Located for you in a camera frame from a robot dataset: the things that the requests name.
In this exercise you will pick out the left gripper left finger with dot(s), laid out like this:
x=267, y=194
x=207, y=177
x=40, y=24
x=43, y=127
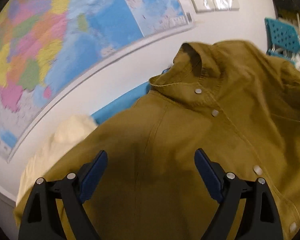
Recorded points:
x=41, y=219

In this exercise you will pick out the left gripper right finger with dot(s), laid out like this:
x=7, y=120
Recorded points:
x=260, y=218

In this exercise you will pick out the mustard yellow jacket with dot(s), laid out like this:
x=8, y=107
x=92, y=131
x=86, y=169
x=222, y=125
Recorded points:
x=241, y=106

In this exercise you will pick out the cream white garment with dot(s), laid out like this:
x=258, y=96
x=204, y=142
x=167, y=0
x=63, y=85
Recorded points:
x=68, y=134

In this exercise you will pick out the blue bed sheet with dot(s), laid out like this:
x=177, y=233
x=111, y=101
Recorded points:
x=122, y=103

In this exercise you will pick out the teal plastic basket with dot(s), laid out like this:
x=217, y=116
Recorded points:
x=283, y=40

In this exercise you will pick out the colourful wall map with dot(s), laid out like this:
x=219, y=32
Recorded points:
x=45, y=45

